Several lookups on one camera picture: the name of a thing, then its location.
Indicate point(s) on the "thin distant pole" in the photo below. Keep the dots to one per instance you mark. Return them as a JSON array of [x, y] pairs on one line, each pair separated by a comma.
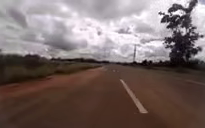
[[134, 53]]

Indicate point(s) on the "reddish brown asphalt road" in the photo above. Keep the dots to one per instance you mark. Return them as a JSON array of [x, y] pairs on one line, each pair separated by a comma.
[[90, 103]]

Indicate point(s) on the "white dashed centre line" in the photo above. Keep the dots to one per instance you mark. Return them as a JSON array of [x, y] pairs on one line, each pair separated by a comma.
[[134, 98]]

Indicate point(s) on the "distant row of trees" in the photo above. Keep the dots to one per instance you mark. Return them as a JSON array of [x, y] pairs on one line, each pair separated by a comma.
[[150, 62]]

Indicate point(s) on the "dry grass verge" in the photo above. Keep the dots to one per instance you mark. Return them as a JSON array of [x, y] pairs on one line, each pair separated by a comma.
[[20, 71]]

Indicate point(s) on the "tall dark tree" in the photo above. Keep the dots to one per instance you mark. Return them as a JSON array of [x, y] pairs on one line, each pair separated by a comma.
[[182, 40]]

